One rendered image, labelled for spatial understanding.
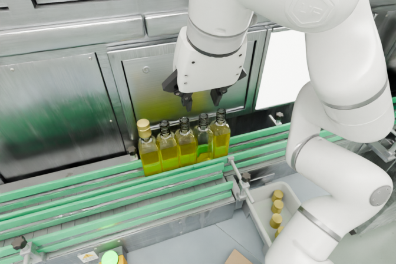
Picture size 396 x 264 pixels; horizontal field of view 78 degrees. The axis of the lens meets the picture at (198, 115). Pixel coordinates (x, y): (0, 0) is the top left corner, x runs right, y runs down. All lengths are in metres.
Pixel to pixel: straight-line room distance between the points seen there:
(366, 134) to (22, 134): 0.88
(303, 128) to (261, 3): 0.30
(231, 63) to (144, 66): 0.41
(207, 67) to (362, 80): 0.19
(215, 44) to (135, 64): 0.45
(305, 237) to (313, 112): 0.22
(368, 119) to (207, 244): 0.68
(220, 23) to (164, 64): 0.47
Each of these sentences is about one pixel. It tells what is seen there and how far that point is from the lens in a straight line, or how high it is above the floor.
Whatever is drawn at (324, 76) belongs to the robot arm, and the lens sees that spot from 0.35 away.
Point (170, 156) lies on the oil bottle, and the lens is 0.76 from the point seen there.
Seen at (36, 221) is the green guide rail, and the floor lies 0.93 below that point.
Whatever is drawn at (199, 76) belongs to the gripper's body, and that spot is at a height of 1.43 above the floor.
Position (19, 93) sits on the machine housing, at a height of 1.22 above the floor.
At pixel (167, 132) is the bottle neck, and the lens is 0.70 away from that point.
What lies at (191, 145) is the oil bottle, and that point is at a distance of 0.74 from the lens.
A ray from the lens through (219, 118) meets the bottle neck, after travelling 0.73.
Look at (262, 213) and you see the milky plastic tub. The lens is 0.97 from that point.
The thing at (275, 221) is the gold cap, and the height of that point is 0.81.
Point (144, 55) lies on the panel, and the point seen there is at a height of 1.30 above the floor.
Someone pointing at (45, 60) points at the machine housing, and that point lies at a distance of 0.76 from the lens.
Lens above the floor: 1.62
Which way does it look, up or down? 42 degrees down
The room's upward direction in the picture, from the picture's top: straight up
